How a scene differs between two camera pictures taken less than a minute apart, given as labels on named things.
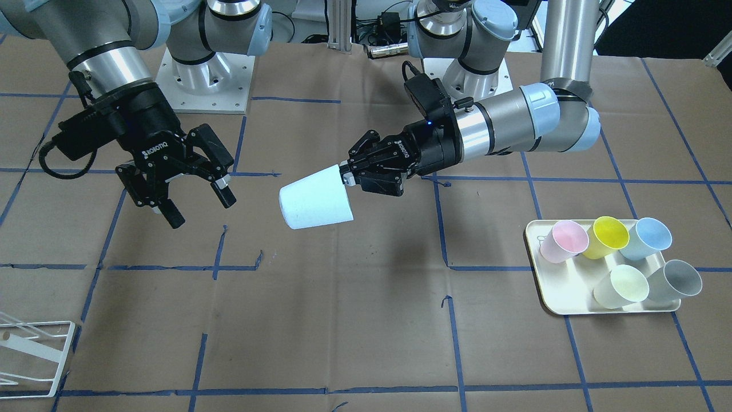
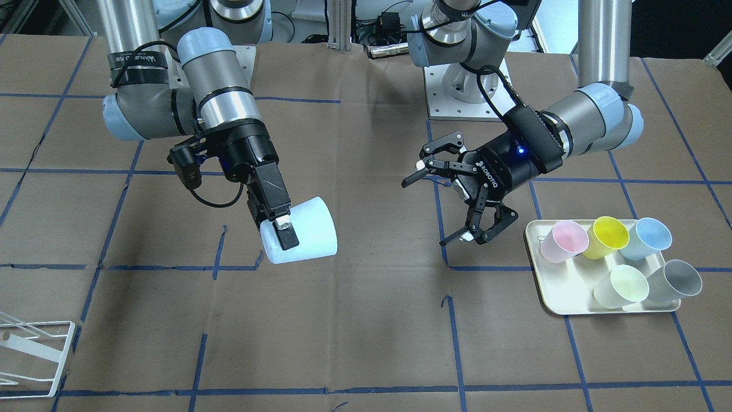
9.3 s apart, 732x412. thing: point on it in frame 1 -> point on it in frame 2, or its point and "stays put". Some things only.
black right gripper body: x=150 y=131 -> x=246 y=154
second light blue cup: x=648 y=237 stays put
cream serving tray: x=567 y=288 stays put
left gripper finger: x=343 y=167 -> x=414 y=178
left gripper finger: x=348 y=179 -> x=454 y=236
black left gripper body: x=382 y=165 -> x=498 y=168
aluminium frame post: x=339 y=24 stays put
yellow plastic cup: x=607 y=234 stays put
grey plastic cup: x=675 y=278 stays put
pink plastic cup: x=566 y=240 stays put
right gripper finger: x=222 y=189 -> x=286 y=234
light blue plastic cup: x=317 y=199 -> x=313 y=226
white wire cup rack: x=30 y=347 stays put
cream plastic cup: x=623 y=283 stays put
